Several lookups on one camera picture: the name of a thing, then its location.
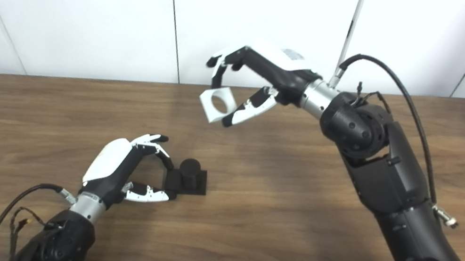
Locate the black peg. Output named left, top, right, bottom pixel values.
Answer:
left=160, top=154, right=212, bottom=205

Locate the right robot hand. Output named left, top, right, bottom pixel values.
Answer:
left=196, top=34, right=327, bottom=142

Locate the thick black left wrist cable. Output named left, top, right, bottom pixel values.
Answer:
left=0, top=175, right=79, bottom=261

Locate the thick black right wrist cable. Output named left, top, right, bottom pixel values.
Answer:
left=308, top=49, right=465, bottom=229

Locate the white square piece with hole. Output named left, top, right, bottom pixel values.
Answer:
left=195, top=83, right=240, bottom=127

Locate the thick black wrist cable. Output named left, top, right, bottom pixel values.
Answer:
left=0, top=175, right=79, bottom=261
left=308, top=49, right=465, bottom=229

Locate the thin left arm wire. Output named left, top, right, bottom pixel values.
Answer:
left=3, top=205, right=52, bottom=261

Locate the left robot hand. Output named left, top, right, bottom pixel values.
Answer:
left=78, top=122, right=180, bottom=220

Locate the thin right arm wire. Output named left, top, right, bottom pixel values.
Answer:
left=351, top=81, right=397, bottom=114

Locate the thin arm wire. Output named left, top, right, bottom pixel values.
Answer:
left=3, top=205, right=52, bottom=261
left=351, top=81, right=397, bottom=114

